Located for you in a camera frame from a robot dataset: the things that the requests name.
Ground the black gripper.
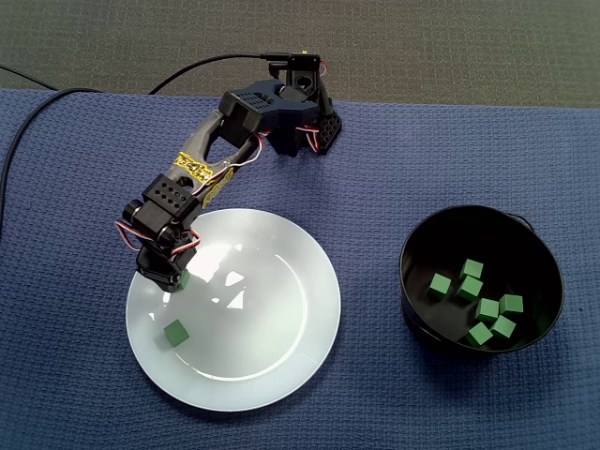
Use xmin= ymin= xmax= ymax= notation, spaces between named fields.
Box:
xmin=135 ymin=232 xmax=199 ymax=294

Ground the white round plate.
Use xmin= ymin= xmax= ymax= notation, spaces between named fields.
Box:
xmin=125 ymin=208 xmax=342 ymax=413

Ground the blue waffle cloth mat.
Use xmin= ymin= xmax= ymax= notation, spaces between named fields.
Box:
xmin=0 ymin=88 xmax=600 ymax=450

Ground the black bucket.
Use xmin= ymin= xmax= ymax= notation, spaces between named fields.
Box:
xmin=398 ymin=204 xmax=565 ymax=355

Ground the white servo wire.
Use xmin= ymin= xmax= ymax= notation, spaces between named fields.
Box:
xmin=114 ymin=219 xmax=203 ymax=258

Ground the thick black cable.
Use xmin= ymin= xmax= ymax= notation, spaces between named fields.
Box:
xmin=0 ymin=87 xmax=102 ymax=235

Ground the thin black cable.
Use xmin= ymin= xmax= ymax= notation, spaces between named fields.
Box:
xmin=0 ymin=64 xmax=60 ymax=91

